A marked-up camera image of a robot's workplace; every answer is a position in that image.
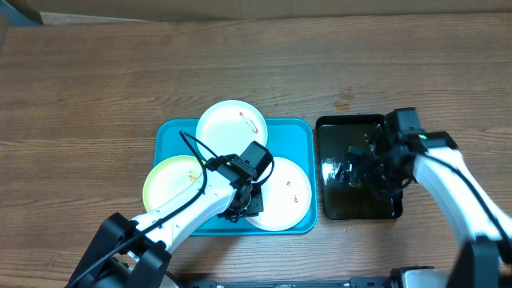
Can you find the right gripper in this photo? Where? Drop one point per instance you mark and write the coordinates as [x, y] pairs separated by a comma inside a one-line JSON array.
[[373, 183]]

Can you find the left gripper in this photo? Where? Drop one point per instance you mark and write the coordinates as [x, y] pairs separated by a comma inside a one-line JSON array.
[[254, 207]]

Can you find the white plate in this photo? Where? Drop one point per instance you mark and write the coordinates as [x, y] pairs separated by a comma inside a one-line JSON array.
[[286, 197], [228, 127]]

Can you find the green yellow sponge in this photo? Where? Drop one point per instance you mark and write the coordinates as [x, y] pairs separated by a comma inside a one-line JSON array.
[[354, 169]]

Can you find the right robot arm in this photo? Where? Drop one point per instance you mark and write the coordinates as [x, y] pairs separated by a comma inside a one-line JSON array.
[[482, 229]]

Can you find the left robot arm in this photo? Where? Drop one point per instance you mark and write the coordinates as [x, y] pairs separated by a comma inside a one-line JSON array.
[[137, 252]]

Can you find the black water tray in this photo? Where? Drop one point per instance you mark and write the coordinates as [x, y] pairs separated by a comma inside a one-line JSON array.
[[334, 135]]

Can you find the teal plastic tray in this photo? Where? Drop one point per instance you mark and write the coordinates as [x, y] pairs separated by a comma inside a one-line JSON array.
[[290, 138]]

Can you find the yellow plate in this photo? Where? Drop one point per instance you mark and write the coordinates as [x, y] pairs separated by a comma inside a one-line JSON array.
[[169, 178]]

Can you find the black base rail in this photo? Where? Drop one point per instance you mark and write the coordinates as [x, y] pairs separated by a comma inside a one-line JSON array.
[[355, 282]]

